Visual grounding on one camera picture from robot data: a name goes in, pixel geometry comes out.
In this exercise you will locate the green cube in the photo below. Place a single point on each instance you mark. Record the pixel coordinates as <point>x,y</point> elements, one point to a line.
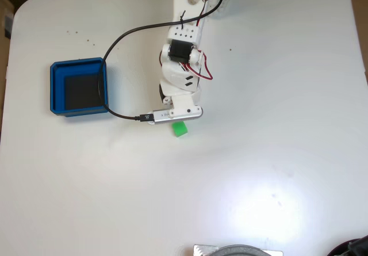
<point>179,130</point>

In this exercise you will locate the blue square box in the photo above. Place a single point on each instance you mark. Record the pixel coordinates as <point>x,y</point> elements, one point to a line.
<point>57,89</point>

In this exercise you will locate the black zip tie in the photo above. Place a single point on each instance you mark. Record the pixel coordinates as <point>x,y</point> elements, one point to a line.
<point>182,18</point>

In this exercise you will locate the silver metal plate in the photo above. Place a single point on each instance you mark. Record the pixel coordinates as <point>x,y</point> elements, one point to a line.
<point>201,250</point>

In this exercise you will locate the dark round stand base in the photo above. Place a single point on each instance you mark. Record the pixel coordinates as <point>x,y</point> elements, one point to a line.
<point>241,250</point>

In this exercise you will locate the black object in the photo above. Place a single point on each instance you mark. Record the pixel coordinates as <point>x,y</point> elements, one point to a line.
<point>350,247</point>

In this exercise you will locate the silver wrist camera bar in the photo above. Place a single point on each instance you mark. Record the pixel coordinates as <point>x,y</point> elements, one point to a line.
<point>184,113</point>

